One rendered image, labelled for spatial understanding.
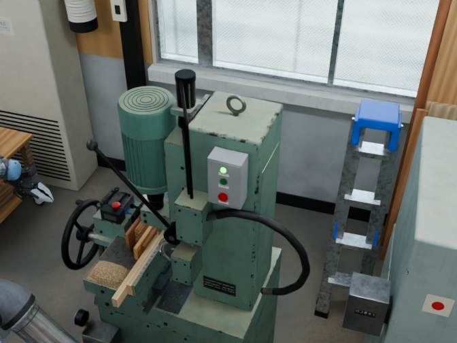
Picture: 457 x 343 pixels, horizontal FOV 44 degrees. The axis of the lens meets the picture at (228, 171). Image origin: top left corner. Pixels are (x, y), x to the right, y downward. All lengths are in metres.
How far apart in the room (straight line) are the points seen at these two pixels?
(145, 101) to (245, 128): 0.34
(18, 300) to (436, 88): 2.13
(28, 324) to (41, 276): 1.97
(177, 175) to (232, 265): 0.35
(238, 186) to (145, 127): 0.34
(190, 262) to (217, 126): 0.46
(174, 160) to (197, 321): 0.59
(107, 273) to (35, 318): 0.66
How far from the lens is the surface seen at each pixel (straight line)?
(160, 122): 1.68
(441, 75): 2.82
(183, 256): 1.80
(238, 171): 1.50
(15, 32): 3.33
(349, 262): 3.32
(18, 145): 3.39
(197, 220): 1.65
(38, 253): 3.46
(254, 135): 1.54
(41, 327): 1.37
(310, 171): 3.41
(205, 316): 2.00
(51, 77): 3.35
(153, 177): 1.80
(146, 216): 2.00
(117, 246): 2.11
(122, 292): 1.91
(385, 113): 2.39
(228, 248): 1.81
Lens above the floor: 2.40
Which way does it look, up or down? 39 degrees down
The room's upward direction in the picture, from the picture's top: straight up
